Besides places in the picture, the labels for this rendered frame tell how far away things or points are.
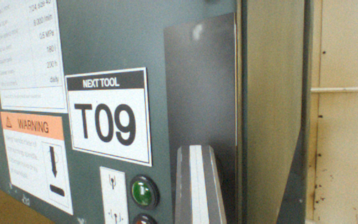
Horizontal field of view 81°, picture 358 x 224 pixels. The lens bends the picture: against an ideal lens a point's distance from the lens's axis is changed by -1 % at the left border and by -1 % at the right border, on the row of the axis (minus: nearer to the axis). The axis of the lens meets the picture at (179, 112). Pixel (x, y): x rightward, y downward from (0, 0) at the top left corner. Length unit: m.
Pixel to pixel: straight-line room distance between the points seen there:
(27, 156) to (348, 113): 1.12
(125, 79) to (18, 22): 0.17
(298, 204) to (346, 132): 0.43
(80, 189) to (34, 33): 0.17
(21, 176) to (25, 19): 0.20
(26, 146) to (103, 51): 0.19
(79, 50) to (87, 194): 0.14
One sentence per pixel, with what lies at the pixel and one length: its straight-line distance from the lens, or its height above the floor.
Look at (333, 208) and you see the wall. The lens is 1.30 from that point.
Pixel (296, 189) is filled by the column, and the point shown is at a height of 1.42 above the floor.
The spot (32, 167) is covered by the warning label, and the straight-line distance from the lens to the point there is 0.32.
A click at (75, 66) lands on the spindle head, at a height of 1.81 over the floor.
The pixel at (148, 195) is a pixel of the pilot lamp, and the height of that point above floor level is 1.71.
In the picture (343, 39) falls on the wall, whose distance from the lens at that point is 1.16.
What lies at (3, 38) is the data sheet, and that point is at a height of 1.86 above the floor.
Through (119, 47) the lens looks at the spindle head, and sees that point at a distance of 0.17.
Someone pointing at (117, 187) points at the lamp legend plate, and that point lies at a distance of 0.19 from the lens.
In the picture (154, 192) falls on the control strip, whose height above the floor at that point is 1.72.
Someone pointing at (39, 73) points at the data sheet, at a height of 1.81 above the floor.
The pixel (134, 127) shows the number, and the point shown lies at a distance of 0.16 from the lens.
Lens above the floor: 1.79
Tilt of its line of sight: 7 degrees down
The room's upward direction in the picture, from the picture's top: 2 degrees counter-clockwise
